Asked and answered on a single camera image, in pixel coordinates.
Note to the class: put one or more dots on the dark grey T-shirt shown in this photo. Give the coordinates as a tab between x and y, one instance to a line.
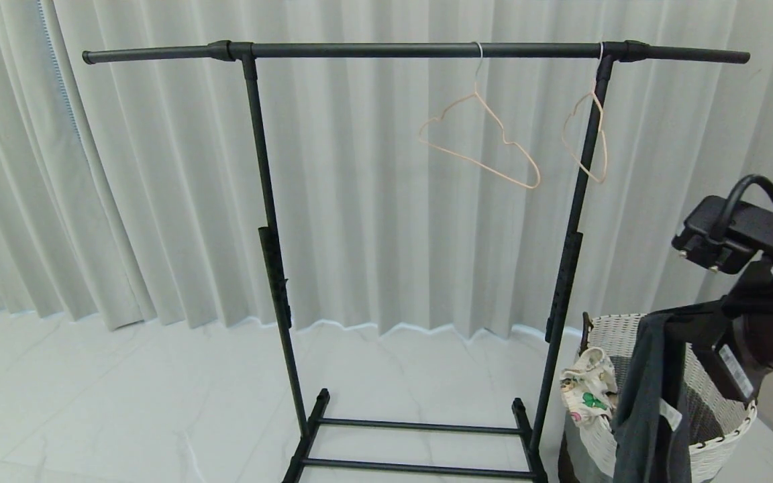
648	402

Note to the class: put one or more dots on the black clothes rack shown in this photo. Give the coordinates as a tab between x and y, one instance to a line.
393	49

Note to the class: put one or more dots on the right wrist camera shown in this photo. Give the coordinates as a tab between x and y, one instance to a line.
755	228

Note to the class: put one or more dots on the white laundry basket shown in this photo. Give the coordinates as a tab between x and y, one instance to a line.
722	429

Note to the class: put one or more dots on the white curtain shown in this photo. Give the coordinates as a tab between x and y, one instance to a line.
158	168

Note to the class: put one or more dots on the pink clothes hanger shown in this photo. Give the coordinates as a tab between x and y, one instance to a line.
476	90
605	157

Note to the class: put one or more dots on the cream printed garment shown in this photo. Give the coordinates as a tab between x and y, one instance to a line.
588	389

